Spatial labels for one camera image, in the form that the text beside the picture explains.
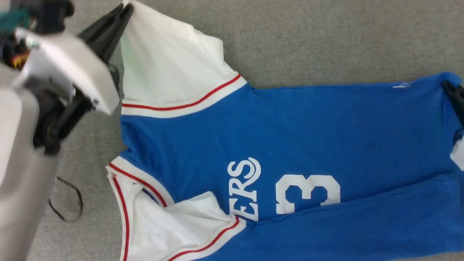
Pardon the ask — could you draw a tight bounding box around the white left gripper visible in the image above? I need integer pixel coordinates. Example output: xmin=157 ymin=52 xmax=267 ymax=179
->
xmin=1 ymin=3 xmax=134 ymax=116

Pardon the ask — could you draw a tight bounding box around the thin black loose cable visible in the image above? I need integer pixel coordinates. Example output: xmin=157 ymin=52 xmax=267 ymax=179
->
xmin=48 ymin=176 xmax=84 ymax=223

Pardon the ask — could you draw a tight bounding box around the green-plug left camera cable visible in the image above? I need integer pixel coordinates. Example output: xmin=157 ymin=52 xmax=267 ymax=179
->
xmin=0 ymin=9 xmax=32 ymax=34

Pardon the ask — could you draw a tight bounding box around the blue and white basketball jersey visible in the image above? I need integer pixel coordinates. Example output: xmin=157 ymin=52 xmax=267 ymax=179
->
xmin=105 ymin=0 xmax=464 ymax=261

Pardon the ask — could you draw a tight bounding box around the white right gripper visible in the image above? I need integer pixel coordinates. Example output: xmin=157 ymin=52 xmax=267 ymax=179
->
xmin=443 ymin=80 xmax=464 ymax=171

